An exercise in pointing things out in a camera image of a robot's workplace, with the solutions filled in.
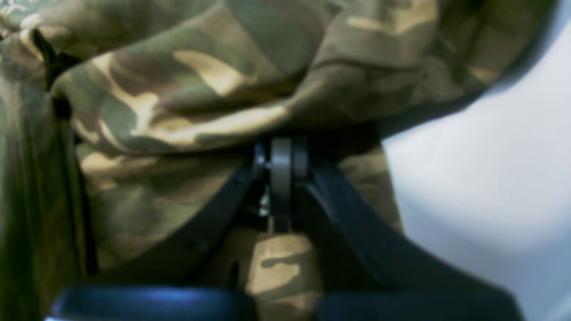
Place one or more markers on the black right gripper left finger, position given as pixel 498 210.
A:
pixel 161 284

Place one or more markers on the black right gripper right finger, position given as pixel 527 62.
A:
pixel 370 272

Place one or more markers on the camouflage t-shirt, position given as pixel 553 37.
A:
pixel 121 119

